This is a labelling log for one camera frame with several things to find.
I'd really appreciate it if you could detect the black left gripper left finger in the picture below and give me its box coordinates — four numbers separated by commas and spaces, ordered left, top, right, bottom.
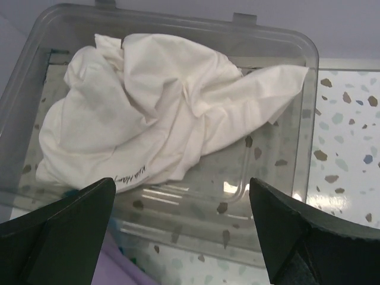
1, 178, 116, 284

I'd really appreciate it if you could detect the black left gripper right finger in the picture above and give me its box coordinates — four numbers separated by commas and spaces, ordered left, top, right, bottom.
249, 178, 379, 284

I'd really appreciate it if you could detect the white Coca-Cola t-shirt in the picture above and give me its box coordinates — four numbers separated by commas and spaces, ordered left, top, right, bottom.
36, 34, 308, 191

